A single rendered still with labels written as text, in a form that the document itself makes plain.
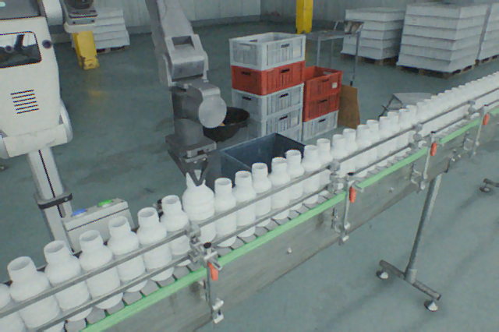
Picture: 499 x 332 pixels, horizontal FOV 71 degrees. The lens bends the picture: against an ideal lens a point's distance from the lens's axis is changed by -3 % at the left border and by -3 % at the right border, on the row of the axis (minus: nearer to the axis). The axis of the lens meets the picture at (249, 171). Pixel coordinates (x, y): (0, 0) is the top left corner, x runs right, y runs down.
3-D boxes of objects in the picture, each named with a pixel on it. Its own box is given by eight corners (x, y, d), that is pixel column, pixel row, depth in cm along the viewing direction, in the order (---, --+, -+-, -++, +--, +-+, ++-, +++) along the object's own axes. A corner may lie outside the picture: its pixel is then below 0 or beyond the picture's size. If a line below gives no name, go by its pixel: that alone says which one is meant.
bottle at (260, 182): (243, 221, 95) (242, 166, 87) (258, 212, 99) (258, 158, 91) (260, 231, 91) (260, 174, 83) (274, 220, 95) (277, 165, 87)
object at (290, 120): (261, 143, 329) (261, 121, 318) (231, 132, 354) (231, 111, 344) (302, 125, 366) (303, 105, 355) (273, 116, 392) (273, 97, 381)
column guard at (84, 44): (83, 69, 730) (69, 13, 678) (77, 67, 758) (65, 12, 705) (101, 66, 751) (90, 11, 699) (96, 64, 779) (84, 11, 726)
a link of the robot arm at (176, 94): (189, 78, 70) (163, 83, 67) (207, 84, 65) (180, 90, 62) (192, 111, 73) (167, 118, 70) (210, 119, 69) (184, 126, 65)
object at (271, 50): (262, 71, 297) (262, 44, 286) (228, 64, 322) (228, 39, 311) (306, 59, 334) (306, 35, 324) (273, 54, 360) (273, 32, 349)
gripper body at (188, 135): (191, 136, 78) (188, 104, 75) (217, 150, 71) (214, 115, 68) (164, 144, 75) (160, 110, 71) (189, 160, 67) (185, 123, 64)
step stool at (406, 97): (413, 118, 443) (419, 86, 423) (437, 137, 389) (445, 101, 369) (376, 119, 442) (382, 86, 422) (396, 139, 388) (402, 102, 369)
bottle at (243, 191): (227, 233, 90) (225, 175, 83) (240, 221, 95) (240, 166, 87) (246, 241, 87) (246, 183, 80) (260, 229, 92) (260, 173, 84)
